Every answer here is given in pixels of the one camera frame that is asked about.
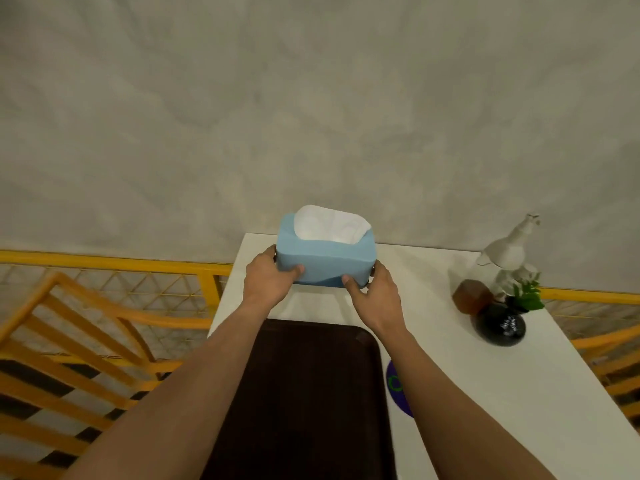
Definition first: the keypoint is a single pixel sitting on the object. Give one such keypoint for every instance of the person's left hand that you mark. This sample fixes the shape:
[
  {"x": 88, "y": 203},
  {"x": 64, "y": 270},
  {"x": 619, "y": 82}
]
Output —
[{"x": 267, "y": 282}]

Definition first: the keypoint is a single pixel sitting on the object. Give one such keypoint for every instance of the person's right hand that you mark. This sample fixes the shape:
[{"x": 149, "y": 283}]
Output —
[{"x": 381, "y": 299}]

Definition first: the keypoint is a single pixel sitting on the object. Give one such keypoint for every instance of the person's left thumb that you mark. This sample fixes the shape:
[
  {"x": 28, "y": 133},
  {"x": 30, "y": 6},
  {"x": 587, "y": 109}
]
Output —
[{"x": 289, "y": 271}]

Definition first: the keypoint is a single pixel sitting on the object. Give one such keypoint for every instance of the person's right thumb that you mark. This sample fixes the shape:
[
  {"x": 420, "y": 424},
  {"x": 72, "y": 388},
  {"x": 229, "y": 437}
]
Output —
[{"x": 352, "y": 284}]

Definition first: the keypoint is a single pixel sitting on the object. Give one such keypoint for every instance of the blue tissue box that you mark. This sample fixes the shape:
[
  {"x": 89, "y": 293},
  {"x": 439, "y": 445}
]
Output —
[{"x": 325, "y": 259}]

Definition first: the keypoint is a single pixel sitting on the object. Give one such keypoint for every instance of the person's right forearm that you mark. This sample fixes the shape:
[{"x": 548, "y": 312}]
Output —
[{"x": 450, "y": 409}]

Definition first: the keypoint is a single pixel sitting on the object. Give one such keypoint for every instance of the person's left forearm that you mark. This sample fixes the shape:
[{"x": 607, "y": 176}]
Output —
[{"x": 175, "y": 399}]

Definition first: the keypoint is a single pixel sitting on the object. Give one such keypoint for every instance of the white tissue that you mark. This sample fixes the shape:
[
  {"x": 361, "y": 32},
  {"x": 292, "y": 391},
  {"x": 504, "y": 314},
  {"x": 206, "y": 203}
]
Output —
[{"x": 330, "y": 223}]

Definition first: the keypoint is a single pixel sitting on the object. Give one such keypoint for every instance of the purple round coaster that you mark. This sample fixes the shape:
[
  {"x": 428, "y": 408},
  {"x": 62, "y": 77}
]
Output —
[{"x": 397, "y": 389}]

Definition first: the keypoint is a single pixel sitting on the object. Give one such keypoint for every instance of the brown wooden block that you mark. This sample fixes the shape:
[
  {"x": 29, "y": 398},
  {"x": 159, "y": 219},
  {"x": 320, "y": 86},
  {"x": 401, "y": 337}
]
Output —
[{"x": 471, "y": 295}]

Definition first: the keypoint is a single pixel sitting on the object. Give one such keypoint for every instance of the yellow metal railing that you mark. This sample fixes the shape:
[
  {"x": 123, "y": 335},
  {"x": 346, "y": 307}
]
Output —
[{"x": 165, "y": 279}]

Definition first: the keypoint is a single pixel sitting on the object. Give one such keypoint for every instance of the dark brown tray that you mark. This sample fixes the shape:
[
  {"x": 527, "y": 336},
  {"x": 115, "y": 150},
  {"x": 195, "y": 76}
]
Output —
[{"x": 305, "y": 404}]

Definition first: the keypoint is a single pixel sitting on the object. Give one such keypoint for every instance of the black round vase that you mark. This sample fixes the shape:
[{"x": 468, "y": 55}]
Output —
[{"x": 500, "y": 325}]

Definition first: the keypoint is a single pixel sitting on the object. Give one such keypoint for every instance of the white bird figurine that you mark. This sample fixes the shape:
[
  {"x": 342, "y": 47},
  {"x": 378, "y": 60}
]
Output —
[{"x": 510, "y": 254}]

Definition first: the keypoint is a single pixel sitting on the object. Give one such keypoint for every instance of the green plant sprig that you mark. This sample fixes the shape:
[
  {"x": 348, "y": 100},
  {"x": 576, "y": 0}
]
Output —
[{"x": 529, "y": 293}]

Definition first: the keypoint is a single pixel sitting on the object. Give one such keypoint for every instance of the yellow wooden chair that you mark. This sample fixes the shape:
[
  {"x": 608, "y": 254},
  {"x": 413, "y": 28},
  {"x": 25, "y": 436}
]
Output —
[
  {"x": 612, "y": 367},
  {"x": 75, "y": 364}
]

